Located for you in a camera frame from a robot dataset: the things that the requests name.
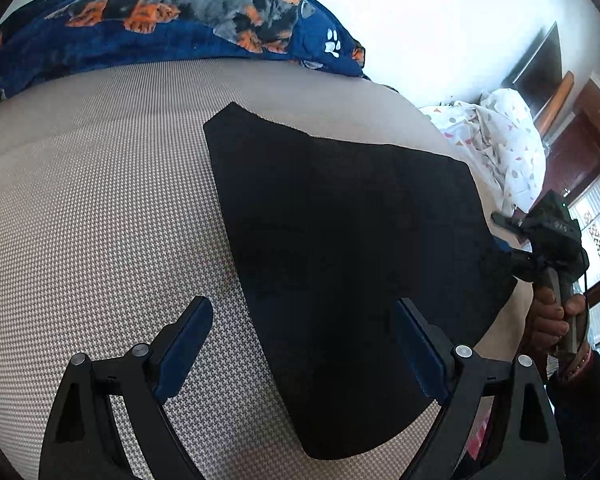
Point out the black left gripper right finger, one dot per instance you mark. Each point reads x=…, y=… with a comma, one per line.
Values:
x=522, y=439

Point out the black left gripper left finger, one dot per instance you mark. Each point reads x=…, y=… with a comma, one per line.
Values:
x=81, y=439

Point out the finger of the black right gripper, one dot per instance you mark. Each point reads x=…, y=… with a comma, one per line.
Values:
x=513, y=224

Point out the black pants with orange lining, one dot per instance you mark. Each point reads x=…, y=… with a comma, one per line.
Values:
x=326, y=237

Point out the person's right hand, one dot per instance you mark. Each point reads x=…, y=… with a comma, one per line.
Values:
x=548, y=320

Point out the red plastic package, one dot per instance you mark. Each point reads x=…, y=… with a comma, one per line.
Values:
x=478, y=432

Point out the white patterned quilt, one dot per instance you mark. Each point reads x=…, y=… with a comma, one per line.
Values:
x=498, y=138

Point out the dark red wooden door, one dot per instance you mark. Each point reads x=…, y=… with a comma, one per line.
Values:
x=574, y=160

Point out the wooden headboard edge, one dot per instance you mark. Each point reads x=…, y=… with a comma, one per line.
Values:
x=551, y=110

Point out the blue dog print blanket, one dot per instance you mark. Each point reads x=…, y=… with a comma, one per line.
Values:
x=50, y=39

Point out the black wall television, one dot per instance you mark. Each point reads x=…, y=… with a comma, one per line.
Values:
x=538, y=74

